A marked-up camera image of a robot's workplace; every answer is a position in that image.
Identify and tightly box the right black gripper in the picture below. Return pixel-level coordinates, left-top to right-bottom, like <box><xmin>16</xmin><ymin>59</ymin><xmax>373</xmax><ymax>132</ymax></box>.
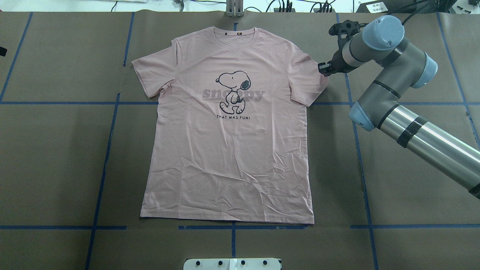
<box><xmin>318</xmin><ymin>20</ymin><xmax>370</xmax><ymax>77</ymax></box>

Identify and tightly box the pink Snoopy t-shirt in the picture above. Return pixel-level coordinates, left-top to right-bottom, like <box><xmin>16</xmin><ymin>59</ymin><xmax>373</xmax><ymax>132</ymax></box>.
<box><xmin>132</xmin><ymin>26</ymin><xmax>329</xmax><ymax>225</ymax></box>

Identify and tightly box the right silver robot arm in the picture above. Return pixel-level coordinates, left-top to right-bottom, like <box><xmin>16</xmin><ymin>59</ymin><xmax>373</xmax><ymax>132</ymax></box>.
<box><xmin>318</xmin><ymin>15</ymin><xmax>480</xmax><ymax>198</ymax></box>

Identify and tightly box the aluminium frame post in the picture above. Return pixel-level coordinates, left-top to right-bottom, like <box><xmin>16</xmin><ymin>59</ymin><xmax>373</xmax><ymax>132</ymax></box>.
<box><xmin>225</xmin><ymin>0</ymin><xmax>245</xmax><ymax>18</ymax></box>

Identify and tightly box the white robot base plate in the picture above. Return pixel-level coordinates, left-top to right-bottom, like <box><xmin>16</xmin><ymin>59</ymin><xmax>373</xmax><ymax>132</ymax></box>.
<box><xmin>183</xmin><ymin>258</ymin><xmax>283</xmax><ymax>270</ymax></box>

